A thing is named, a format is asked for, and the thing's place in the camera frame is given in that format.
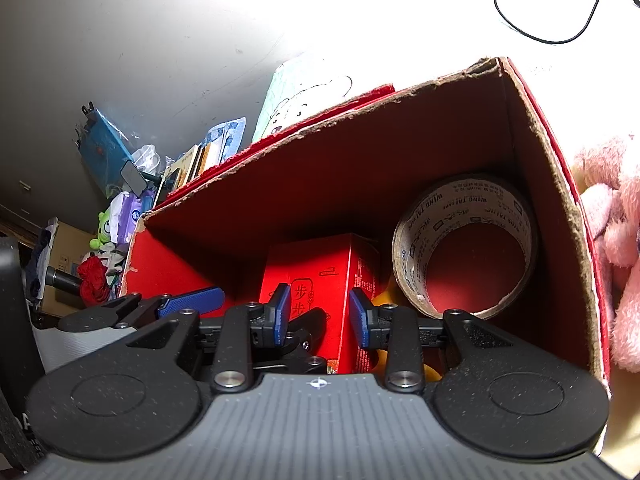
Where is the brown cardboard box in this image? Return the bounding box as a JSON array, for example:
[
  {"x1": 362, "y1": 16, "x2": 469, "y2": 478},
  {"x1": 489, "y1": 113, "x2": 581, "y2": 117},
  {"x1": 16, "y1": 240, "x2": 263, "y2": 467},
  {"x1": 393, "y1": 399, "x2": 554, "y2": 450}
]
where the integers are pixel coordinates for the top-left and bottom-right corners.
[{"x1": 37, "y1": 220, "x2": 98, "y2": 318}]

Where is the clear plastic bag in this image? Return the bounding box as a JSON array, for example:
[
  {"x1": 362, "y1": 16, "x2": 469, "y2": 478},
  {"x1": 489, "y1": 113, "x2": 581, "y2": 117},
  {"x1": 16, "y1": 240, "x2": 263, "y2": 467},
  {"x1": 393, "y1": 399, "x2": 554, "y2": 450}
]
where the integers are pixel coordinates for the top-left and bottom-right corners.
[{"x1": 131, "y1": 145, "x2": 163, "y2": 176}]

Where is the small black-framed mirror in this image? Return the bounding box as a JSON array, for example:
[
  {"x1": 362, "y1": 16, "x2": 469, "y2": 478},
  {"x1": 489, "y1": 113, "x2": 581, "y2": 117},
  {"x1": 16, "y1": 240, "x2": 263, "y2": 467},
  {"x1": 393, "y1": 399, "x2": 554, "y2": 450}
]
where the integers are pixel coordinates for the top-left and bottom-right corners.
[{"x1": 120, "y1": 160, "x2": 151, "y2": 193}]

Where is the blue plastic-wrapped package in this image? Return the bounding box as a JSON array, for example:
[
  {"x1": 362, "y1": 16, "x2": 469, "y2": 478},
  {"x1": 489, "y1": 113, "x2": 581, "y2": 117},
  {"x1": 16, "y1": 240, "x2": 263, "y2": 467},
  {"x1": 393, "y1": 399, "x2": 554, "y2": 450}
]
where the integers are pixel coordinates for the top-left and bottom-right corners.
[{"x1": 75, "y1": 102, "x2": 136, "y2": 198}]

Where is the red cloth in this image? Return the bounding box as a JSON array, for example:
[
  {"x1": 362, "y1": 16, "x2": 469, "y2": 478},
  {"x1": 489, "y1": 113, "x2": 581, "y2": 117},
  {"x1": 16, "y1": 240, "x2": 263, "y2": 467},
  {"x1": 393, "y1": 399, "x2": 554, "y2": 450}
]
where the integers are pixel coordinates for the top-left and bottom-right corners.
[{"x1": 76, "y1": 255, "x2": 118, "y2": 307}]

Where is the blue white printed packet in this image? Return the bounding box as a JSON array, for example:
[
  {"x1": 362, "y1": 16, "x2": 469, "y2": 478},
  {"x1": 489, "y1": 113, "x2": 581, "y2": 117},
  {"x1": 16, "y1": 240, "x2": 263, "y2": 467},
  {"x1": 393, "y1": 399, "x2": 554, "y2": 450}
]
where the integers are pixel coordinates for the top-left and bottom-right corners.
[{"x1": 202, "y1": 117, "x2": 247, "y2": 166}]

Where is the green plush toy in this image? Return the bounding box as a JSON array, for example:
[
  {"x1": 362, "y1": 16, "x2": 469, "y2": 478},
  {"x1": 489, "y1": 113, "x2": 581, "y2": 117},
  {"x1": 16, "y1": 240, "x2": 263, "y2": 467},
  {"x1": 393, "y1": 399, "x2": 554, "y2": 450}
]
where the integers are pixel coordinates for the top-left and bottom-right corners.
[{"x1": 89, "y1": 210, "x2": 118, "y2": 251}]

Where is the black tube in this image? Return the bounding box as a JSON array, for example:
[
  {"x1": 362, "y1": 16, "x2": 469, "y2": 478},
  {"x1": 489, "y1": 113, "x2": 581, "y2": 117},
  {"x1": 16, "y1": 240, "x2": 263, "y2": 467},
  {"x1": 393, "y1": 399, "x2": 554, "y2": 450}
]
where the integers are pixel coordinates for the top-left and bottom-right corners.
[{"x1": 44, "y1": 266, "x2": 83, "y2": 296}]

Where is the orange-brown gourd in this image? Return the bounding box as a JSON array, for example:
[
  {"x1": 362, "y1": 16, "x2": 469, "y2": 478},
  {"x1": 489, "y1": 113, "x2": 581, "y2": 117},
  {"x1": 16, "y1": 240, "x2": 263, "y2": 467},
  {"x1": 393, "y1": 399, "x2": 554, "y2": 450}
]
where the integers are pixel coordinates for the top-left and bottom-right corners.
[{"x1": 370, "y1": 290, "x2": 443, "y2": 382}]

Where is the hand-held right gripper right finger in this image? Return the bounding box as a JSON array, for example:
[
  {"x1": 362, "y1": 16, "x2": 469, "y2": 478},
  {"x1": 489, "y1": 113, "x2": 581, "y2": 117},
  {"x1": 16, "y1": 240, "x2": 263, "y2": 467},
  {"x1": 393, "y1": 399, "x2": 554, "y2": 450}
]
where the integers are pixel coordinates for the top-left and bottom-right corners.
[{"x1": 348, "y1": 287, "x2": 521, "y2": 395}]

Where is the purple wet wipes pack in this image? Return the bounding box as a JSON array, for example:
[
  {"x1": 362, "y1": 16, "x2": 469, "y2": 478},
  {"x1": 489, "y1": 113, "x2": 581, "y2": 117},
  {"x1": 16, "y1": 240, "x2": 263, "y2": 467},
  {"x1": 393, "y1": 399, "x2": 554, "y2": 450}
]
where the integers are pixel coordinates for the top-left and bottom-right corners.
[{"x1": 109, "y1": 191, "x2": 153, "y2": 243}]

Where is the red cardboard box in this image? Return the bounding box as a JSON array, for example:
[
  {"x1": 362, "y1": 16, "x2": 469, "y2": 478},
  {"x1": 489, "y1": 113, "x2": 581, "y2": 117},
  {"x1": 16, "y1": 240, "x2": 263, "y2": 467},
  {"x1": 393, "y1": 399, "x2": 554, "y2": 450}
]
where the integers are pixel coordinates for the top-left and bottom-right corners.
[{"x1": 117, "y1": 56, "x2": 613, "y2": 456}]

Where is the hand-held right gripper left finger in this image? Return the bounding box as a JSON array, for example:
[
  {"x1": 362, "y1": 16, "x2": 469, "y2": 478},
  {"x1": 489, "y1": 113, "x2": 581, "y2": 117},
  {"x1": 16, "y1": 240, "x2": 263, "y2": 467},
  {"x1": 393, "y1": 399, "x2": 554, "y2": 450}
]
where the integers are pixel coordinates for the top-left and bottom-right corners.
[{"x1": 119, "y1": 283, "x2": 293, "y2": 394}]

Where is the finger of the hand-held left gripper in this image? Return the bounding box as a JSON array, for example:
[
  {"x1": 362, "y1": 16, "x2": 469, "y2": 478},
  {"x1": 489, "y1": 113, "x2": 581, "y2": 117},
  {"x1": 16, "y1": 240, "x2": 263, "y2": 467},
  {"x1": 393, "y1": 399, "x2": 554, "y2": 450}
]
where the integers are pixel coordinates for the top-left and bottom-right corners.
[
  {"x1": 252, "y1": 307, "x2": 329, "y2": 377},
  {"x1": 57, "y1": 286, "x2": 224, "y2": 333}
]

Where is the pale green bear-print bag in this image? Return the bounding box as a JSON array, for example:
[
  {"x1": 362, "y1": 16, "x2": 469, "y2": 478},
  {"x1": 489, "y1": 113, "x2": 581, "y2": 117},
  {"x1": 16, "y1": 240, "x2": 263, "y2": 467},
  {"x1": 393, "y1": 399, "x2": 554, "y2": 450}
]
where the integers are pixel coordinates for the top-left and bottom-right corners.
[{"x1": 251, "y1": 55, "x2": 396, "y2": 143}]

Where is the pink plush toy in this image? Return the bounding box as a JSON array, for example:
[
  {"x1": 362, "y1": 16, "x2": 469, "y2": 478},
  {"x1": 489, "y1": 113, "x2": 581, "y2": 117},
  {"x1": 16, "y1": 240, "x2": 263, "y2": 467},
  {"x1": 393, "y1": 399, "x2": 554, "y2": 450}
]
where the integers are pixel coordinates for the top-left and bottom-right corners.
[{"x1": 572, "y1": 135, "x2": 640, "y2": 373}]

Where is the dark cloth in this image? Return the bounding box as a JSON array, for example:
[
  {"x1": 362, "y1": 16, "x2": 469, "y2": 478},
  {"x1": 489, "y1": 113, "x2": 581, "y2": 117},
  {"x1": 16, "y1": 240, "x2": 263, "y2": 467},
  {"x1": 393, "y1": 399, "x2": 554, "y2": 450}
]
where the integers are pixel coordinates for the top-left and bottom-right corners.
[{"x1": 25, "y1": 217, "x2": 58, "y2": 303}]

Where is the small red printed carton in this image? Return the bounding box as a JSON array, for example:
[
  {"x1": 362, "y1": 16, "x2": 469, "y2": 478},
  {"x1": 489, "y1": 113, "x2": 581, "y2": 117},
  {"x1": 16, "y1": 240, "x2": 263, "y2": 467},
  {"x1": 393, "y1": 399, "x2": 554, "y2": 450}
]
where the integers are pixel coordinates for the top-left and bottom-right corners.
[{"x1": 259, "y1": 232, "x2": 396, "y2": 376}]

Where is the printed packing tape roll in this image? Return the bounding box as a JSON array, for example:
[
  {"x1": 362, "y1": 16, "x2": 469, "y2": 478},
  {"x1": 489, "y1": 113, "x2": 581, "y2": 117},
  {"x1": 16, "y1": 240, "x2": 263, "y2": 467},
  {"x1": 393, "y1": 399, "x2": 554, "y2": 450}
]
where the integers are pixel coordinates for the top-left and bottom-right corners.
[{"x1": 391, "y1": 174, "x2": 540, "y2": 322}]

